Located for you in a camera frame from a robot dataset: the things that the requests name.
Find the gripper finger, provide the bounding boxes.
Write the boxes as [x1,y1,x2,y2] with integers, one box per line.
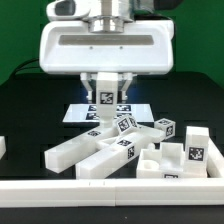
[118,73,134,101]
[80,73,97,102]

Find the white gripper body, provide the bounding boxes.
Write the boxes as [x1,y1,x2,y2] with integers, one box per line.
[39,0,174,74]

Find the white small tagged cube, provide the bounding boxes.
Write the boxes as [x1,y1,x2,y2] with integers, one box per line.
[154,118,176,139]

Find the white long front beam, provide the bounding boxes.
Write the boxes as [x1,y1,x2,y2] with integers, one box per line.
[75,133,154,180]

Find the white long beam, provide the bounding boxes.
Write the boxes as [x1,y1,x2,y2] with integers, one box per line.
[75,133,154,180]
[44,125,118,173]

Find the white long back beam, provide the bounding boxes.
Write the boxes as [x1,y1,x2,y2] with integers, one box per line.
[44,125,118,173]

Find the white block at left edge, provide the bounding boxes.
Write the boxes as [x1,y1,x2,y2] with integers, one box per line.
[0,136,6,159]

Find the white tagged block on beam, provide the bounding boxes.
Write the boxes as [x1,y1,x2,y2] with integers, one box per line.
[116,115,138,134]

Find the white chair seat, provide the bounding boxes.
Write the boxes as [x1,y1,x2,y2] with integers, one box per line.
[136,142,200,179]

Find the white L-shaped fence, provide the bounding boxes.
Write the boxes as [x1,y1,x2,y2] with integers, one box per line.
[0,146,224,209]

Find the white marker tag board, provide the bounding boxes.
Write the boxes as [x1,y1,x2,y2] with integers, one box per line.
[63,104,154,123]

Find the black cables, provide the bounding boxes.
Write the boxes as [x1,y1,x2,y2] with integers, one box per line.
[9,59,41,79]

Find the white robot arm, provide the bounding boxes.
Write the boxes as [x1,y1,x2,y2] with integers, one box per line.
[39,0,183,101]

